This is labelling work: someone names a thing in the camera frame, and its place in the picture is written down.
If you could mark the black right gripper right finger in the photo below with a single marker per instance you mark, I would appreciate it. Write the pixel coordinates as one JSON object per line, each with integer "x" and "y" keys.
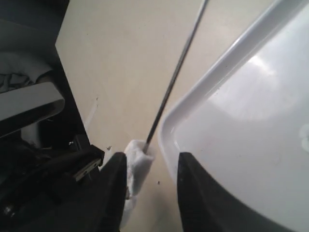
{"x": 218, "y": 198}

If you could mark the thin metal skewer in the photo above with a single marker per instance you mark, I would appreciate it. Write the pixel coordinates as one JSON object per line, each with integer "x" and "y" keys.
{"x": 175, "y": 74}

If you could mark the white marshmallow piece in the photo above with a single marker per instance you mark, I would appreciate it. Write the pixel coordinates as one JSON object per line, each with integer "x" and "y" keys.
{"x": 138, "y": 166}

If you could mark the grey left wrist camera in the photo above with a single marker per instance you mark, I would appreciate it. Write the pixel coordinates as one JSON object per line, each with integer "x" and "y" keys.
{"x": 27, "y": 105}

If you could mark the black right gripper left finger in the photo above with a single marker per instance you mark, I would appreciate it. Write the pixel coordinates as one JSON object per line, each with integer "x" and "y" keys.
{"x": 114, "y": 175}

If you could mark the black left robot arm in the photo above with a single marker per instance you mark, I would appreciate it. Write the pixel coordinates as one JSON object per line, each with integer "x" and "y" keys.
{"x": 33, "y": 181}

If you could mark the white rectangular plastic tray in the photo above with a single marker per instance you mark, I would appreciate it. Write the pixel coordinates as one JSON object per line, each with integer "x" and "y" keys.
{"x": 247, "y": 119}

